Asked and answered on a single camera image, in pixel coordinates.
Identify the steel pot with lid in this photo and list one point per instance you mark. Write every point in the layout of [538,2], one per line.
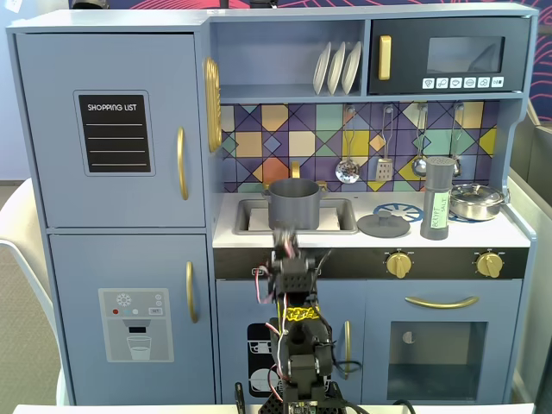
[476,202]

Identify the gray salt shaker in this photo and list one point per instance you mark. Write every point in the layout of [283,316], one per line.
[435,202]

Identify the gray sink basin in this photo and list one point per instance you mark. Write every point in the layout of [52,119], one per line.
[345,215]

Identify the steel ladle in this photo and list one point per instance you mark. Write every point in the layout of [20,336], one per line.
[418,166]

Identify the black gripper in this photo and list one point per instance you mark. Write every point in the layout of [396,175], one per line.
[286,247]

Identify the gold faucet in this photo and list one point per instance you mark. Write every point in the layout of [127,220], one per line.
[295,169]

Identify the gray pot lid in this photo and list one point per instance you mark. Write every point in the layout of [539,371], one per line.
[384,224]

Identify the white chair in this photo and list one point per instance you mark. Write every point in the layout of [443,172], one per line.
[21,215]

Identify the white plate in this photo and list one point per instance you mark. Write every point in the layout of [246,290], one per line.
[321,69]
[336,69]
[351,69]

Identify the gray pot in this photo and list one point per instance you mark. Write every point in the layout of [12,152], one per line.
[293,202]

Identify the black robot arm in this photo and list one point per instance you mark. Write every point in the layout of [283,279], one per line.
[302,345]

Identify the steel slotted spatula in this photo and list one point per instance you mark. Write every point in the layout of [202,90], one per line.
[384,170]

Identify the blue toy kitchen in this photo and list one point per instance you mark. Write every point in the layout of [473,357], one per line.
[129,207]

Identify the steel skimmer spoon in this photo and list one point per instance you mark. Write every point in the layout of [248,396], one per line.
[347,170]

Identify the gold stove knob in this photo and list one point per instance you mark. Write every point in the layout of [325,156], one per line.
[489,264]
[398,264]

